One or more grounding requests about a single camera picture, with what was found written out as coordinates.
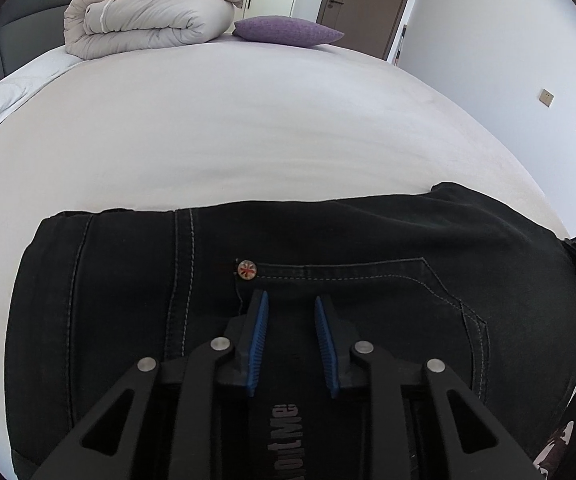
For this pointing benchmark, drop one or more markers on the gold wall socket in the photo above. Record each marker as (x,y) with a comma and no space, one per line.
(546,97)

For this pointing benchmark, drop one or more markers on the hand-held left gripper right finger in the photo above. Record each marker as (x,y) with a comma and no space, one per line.
(327,345)

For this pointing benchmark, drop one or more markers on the flat white pillow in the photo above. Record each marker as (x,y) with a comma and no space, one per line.
(13,95)

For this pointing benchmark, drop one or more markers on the grey padded headboard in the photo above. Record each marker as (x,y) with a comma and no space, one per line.
(28,25)

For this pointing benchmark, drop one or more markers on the folded beige duvet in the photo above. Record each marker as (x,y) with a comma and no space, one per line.
(143,20)

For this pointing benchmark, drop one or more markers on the thin stick beside door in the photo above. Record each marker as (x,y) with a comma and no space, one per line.
(400,45)

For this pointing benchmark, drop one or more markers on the purple pillow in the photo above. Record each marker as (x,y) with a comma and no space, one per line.
(288,31)

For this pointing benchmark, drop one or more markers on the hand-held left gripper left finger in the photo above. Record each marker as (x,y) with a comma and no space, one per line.
(258,340)

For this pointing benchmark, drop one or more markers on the black denim pants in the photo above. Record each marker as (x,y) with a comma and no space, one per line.
(368,240)

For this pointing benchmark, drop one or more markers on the brown door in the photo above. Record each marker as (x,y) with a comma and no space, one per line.
(368,5)

